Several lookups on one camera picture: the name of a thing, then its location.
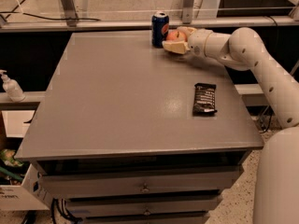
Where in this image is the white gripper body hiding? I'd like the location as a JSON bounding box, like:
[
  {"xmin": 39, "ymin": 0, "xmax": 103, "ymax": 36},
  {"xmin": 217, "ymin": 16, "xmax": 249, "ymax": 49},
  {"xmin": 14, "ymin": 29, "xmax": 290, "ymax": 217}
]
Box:
[{"xmin": 188, "ymin": 29, "xmax": 212, "ymax": 57}]

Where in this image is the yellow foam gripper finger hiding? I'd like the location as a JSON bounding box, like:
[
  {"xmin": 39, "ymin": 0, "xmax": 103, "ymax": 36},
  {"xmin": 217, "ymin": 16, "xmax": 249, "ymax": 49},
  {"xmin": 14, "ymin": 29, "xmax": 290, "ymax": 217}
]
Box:
[
  {"xmin": 177, "ymin": 26, "xmax": 196, "ymax": 40},
  {"xmin": 163, "ymin": 40, "xmax": 190, "ymax": 55}
]

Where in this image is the red orange apple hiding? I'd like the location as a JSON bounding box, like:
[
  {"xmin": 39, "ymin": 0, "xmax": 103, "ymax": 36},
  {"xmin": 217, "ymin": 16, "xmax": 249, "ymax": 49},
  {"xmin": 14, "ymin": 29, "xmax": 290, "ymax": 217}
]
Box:
[{"xmin": 166, "ymin": 30, "xmax": 187, "ymax": 41}]

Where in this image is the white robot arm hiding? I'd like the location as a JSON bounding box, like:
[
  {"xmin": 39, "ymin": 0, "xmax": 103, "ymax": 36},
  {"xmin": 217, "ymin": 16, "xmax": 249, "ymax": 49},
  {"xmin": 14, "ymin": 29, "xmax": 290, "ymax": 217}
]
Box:
[{"xmin": 163, "ymin": 26, "xmax": 299, "ymax": 224}]

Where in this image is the blue pepsi can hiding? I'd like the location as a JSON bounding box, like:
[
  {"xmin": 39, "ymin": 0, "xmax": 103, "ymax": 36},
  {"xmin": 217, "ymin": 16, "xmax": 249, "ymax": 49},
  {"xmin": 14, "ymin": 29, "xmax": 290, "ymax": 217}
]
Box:
[{"xmin": 151, "ymin": 11, "xmax": 169, "ymax": 48}]

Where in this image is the black snack bar wrapper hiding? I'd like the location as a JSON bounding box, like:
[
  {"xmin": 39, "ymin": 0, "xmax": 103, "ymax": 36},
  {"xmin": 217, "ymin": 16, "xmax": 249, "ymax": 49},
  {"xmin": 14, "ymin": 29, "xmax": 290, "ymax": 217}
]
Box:
[{"xmin": 192, "ymin": 83, "xmax": 217, "ymax": 116}]

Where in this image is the grey drawer cabinet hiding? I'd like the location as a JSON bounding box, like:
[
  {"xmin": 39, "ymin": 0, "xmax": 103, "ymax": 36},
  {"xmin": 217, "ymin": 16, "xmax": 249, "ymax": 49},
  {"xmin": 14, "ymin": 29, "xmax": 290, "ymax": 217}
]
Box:
[{"xmin": 17, "ymin": 31, "xmax": 263, "ymax": 224}]

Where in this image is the top drawer metal knob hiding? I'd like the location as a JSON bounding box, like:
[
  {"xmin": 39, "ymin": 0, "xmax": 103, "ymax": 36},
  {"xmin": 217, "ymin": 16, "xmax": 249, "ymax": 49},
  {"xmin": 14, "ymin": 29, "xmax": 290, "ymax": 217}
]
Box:
[{"xmin": 140, "ymin": 183, "xmax": 150, "ymax": 193}]

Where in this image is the drawer metal knob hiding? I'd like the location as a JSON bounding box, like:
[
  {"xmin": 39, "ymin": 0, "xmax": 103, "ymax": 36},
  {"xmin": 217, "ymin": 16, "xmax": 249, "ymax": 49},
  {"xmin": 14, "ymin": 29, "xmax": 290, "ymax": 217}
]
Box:
[
  {"xmin": 140, "ymin": 183, "xmax": 150, "ymax": 193},
  {"xmin": 143, "ymin": 209, "xmax": 151, "ymax": 217}
]

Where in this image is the white pump bottle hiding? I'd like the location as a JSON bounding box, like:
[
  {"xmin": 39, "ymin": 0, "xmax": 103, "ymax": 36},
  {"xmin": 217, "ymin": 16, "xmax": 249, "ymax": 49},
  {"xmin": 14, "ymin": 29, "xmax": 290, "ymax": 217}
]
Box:
[{"xmin": 0, "ymin": 70, "xmax": 25, "ymax": 102}]

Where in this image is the green snack bag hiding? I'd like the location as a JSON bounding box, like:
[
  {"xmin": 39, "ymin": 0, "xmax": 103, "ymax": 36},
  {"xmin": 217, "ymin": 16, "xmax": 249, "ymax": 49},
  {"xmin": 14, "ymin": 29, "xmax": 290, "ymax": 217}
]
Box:
[{"xmin": 0, "ymin": 149, "xmax": 23, "ymax": 167}]

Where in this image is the white cardboard box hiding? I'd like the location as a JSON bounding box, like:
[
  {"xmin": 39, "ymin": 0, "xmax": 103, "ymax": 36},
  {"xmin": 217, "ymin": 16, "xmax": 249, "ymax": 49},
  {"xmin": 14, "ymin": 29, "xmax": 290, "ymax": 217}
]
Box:
[{"xmin": 0, "ymin": 110, "xmax": 52, "ymax": 211}]

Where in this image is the black floor cable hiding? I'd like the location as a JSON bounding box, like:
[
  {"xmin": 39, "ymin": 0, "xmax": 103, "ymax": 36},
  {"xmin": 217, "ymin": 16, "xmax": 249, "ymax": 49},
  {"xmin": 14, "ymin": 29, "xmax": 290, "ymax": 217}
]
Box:
[{"xmin": 0, "ymin": 0, "xmax": 102, "ymax": 22}]

